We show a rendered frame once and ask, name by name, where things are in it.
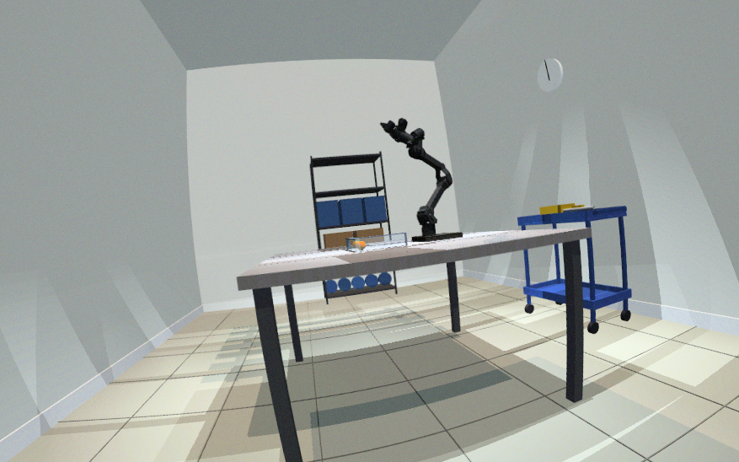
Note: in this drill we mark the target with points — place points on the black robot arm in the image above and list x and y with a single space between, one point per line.
414 143

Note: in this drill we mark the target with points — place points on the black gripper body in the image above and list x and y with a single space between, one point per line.
396 133

